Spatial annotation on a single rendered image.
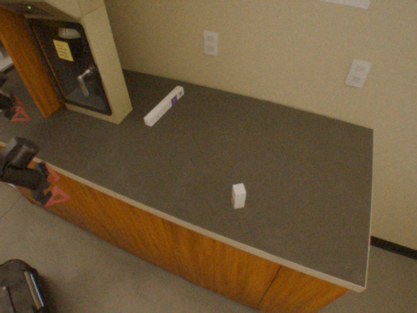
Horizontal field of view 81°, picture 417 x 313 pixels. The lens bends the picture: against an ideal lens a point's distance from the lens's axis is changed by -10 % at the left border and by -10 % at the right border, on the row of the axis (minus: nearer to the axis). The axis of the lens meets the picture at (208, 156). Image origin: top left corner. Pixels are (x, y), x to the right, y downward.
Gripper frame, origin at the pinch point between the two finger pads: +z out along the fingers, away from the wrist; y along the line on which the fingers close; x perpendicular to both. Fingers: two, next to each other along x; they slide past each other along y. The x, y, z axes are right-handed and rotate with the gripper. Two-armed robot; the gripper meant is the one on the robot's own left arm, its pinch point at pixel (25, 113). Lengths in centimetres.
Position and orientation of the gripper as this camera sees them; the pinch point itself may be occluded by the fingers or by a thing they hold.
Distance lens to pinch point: 133.0
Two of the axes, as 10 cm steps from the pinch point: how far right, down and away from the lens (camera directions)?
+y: -6.4, -5.6, 5.2
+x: -6.6, 7.6, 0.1
